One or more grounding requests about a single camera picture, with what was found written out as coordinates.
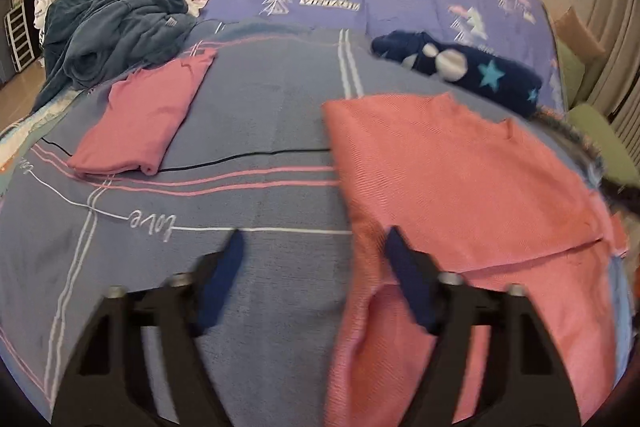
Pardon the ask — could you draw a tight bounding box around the salmon pink knit garment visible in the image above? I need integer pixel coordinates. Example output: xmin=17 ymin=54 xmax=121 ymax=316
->
xmin=322 ymin=94 xmax=627 ymax=426

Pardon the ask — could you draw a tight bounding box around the green cushion near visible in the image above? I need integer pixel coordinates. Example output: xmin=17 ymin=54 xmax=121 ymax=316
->
xmin=567 ymin=104 xmax=639 ymax=186

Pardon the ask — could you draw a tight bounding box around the green cushion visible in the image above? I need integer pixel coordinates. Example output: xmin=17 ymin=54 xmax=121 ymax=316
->
xmin=555 ymin=39 xmax=586 ymax=108
xmin=567 ymin=104 xmax=639 ymax=186

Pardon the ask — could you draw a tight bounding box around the blue grey striped bedspread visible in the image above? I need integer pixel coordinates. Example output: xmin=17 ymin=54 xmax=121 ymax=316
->
xmin=0 ymin=18 xmax=637 ymax=427

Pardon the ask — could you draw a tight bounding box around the folded pink garment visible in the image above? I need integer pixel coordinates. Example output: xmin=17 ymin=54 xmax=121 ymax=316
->
xmin=67 ymin=49 xmax=217 ymax=176

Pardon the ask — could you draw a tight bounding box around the navy star fleece garment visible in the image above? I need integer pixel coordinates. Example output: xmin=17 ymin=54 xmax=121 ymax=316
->
xmin=371 ymin=30 xmax=542 ymax=118

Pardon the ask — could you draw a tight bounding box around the green cushion far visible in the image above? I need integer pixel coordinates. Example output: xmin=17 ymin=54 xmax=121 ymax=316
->
xmin=555 ymin=39 xmax=586 ymax=108

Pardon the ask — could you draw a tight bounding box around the white ladder rack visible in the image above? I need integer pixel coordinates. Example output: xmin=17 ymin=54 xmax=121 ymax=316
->
xmin=3 ymin=4 xmax=36 ymax=72

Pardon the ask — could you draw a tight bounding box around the teal blue fleece blanket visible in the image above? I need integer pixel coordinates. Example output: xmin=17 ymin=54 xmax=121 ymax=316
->
xmin=32 ymin=0 xmax=196 ymax=112

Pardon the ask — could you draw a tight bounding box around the tan pink cushion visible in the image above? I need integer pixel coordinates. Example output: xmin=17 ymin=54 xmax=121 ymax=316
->
xmin=553 ymin=6 xmax=605 ymax=65

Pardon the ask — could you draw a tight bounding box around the beige pleated curtain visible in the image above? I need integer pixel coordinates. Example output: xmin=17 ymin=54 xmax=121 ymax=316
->
xmin=581 ymin=0 xmax=640 ymax=153

